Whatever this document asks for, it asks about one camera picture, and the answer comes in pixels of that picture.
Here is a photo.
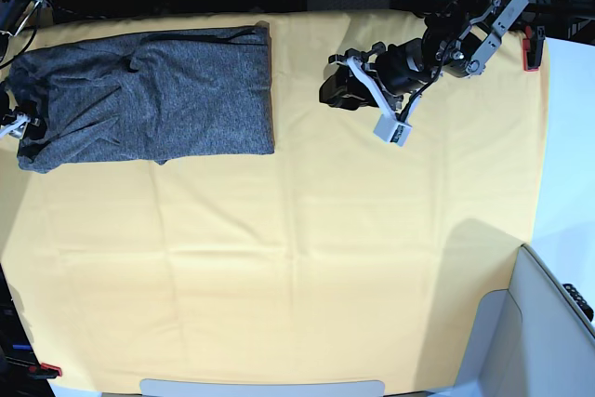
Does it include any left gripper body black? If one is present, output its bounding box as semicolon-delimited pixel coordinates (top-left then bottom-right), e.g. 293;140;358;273
366;41;440;98

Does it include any grey long-sleeve shirt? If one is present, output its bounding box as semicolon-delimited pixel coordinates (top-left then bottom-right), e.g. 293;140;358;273
6;26;274;173

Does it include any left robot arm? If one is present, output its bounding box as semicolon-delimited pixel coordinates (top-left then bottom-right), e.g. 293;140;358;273
319;0;536;118

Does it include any red black clamp right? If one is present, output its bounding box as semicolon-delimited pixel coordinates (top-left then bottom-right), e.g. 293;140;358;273
522;25;546;72

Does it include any red black clamp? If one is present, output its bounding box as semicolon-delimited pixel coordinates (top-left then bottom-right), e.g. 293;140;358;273
27;364;62;380
522;25;546;72

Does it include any yellow table cloth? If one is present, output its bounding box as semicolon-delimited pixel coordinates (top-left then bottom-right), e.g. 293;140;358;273
1;11;549;394

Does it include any black remote control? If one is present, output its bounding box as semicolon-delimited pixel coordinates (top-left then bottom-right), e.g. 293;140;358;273
562;284;594;323

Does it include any grey plate at edge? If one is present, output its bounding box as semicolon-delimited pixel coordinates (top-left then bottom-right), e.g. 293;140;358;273
139;378;385;397

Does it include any red black clamp left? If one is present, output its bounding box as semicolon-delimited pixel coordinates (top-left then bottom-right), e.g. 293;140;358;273
27;364;62;380

